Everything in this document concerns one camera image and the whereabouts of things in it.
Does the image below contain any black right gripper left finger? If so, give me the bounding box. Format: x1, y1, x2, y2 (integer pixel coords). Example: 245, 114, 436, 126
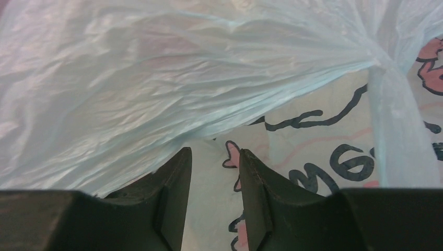
1, 147, 192, 250

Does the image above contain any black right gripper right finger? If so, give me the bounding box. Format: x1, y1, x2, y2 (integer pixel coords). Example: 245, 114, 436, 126
239, 149, 442, 250

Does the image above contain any light blue plastic bag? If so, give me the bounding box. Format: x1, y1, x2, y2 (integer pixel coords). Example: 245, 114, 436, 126
0, 0, 443, 251

